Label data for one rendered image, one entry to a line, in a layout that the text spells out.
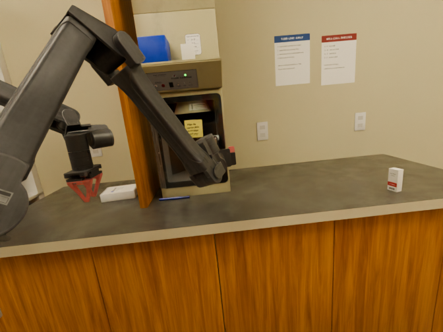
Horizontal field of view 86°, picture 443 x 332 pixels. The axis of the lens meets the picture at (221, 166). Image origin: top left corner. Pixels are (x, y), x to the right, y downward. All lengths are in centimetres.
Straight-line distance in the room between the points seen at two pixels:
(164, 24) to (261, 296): 115
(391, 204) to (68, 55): 103
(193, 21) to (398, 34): 127
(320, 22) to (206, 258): 141
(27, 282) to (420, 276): 153
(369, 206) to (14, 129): 98
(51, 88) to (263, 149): 127
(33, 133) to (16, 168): 7
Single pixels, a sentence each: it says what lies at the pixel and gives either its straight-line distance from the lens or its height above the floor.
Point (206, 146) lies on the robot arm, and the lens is 70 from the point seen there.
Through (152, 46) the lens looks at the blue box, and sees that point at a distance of 99.
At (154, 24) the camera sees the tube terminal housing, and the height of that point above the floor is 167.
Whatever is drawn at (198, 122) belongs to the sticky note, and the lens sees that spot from 104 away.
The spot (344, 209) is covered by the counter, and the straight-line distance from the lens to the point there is 96.
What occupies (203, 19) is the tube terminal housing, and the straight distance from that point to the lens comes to 110.
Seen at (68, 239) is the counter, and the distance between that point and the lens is 99.
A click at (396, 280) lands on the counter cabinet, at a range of 128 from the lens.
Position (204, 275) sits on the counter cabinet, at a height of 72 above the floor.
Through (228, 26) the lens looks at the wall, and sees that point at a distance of 155.
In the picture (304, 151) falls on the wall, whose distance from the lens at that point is 163.
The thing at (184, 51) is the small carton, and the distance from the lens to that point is 99.
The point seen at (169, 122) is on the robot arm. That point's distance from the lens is 60.
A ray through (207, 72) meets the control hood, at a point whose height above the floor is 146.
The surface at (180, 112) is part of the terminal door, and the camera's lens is 104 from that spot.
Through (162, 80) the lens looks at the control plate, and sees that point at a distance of 100.
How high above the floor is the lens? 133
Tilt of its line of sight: 14 degrees down
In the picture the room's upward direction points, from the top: 5 degrees counter-clockwise
